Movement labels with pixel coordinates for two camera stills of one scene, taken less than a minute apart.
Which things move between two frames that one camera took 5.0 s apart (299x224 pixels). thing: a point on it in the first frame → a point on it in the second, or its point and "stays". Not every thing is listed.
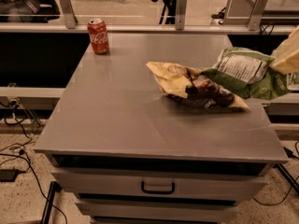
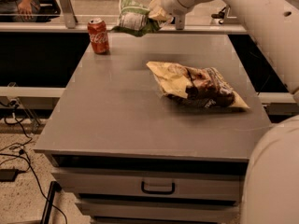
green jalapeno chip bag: x=249 y=72 → x=133 y=19
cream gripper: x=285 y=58 → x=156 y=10
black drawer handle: x=142 y=185 stays
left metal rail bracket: x=67 y=7 stays
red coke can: x=98 y=35 stays
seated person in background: x=27 y=4 stays
